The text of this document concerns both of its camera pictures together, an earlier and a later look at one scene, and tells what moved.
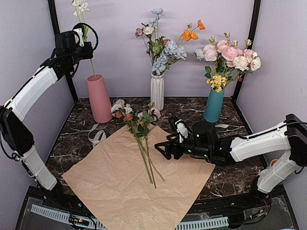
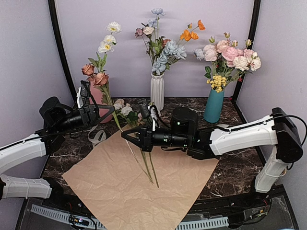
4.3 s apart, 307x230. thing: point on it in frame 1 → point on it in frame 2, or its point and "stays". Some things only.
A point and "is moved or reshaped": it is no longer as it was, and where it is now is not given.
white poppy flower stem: (81, 6) → (106, 45)
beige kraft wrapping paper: (129, 184) stays
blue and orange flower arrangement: (161, 52) stays
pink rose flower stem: (145, 118) is moved or reshaped
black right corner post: (256, 11) stays
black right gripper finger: (167, 153) → (137, 141)
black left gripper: (88, 54) → (89, 114)
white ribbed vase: (157, 91) stays
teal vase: (213, 109) stays
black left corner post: (53, 6) stays
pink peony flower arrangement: (229, 62) stays
